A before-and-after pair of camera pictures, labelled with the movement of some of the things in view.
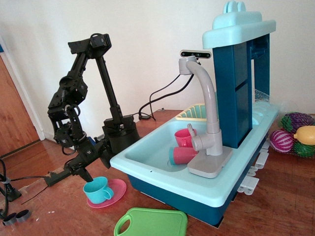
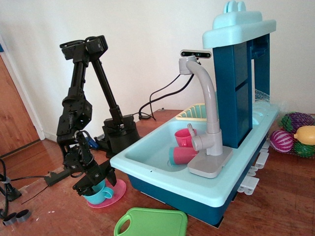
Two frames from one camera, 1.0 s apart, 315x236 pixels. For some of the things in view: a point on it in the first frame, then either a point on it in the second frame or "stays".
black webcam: [201, 54] stays
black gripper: [88, 150] → [95, 179]
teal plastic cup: [97, 190] stays
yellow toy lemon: [305, 134] stays
